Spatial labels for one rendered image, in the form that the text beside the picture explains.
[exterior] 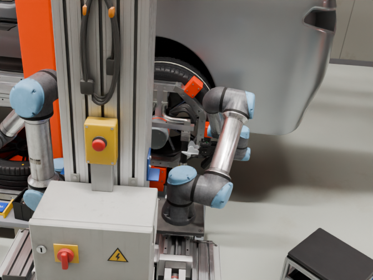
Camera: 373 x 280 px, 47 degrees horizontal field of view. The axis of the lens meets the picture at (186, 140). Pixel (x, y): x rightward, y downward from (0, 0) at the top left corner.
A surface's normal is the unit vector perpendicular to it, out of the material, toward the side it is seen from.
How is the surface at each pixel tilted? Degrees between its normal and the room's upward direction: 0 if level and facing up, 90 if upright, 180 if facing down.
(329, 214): 0
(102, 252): 90
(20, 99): 82
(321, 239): 0
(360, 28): 90
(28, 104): 82
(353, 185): 0
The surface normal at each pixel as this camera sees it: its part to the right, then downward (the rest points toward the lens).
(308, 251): 0.07, -0.87
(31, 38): -0.07, 0.49
